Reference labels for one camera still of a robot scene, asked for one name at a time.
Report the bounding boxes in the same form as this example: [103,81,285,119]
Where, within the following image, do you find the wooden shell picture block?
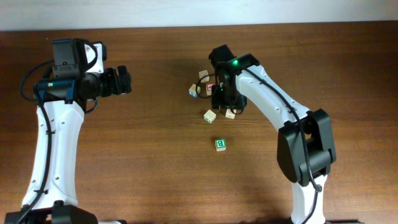
[225,109,236,119]

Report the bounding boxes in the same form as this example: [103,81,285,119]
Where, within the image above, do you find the wooden block green side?
[203,110,216,124]

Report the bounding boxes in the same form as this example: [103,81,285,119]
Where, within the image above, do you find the green letter B block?
[215,139,226,152]

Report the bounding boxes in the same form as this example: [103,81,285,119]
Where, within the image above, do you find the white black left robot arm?
[5,39,132,224]

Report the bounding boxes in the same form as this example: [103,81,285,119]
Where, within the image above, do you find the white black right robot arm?
[208,45,336,223]

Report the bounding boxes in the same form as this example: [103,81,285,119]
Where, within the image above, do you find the red letter A block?
[206,83,215,96]

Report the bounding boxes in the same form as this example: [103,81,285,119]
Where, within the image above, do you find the plain wooden block upper left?
[198,70,210,83]

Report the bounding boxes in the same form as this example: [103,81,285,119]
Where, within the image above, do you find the wooden block blue side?
[188,84,201,98]

